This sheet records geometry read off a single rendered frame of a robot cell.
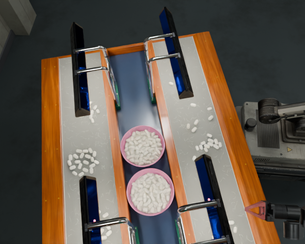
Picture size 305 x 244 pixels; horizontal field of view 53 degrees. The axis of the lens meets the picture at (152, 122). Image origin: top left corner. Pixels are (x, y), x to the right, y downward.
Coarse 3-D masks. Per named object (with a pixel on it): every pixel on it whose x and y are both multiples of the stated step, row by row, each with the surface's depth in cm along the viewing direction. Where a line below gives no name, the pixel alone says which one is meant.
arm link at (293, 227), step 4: (304, 212) 116; (304, 216) 116; (304, 220) 116; (284, 224) 119; (288, 224) 117; (292, 224) 116; (296, 224) 117; (304, 224) 116; (284, 228) 118; (288, 228) 117; (292, 228) 116; (296, 228) 116; (300, 228) 117; (304, 228) 117; (284, 232) 118; (288, 232) 117; (292, 232) 116; (296, 232) 116; (300, 232) 117; (304, 232) 116; (284, 236) 118; (288, 236) 116; (292, 236) 116; (296, 236) 116; (300, 236) 116
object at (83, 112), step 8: (72, 24) 184; (72, 32) 182; (80, 32) 184; (72, 40) 180; (80, 40) 181; (72, 48) 178; (72, 56) 177; (80, 56) 174; (72, 64) 174; (80, 64) 171; (80, 80) 165; (80, 88) 162; (88, 88) 169; (80, 96) 160; (88, 96) 165; (80, 104) 157; (88, 104) 162; (80, 112) 158; (88, 112) 160
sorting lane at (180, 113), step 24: (192, 48) 216; (168, 72) 208; (192, 72) 207; (168, 96) 200; (192, 120) 191; (216, 120) 190; (192, 144) 184; (192, 168) 177; (216, 168) 176; (192, 192) 171; (192, 216) 165; (240, 216) 164; (240, 240) 158
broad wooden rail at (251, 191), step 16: (208, 32) 219; (208, 48) 212; (208, 64) 206; (208, 80) 202; (224, 80) 200; (224, 96) 194; (224, 112) 189; (224, 128) 185; (240, 128) 184; (240, 144) 179; (240, 160) 175; (240, 176) 171; (256, 176) 170; (240, 192) 169; (256, 192) 166; (256, 208) 163; (256, 224) 159; (272, 224) 159; (256, 240) 157; (272, 240) 155
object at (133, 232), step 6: (96, 222) 130; (102, 222) 129; (108, 222) 129; (114, 222) 129; (120, 222) 129; (126, 222) 131; (90, 228) 129; (96, 228) 129; (132, 228) 147; (132, 234) 141; (132, 240) 140; (138, 240) 163
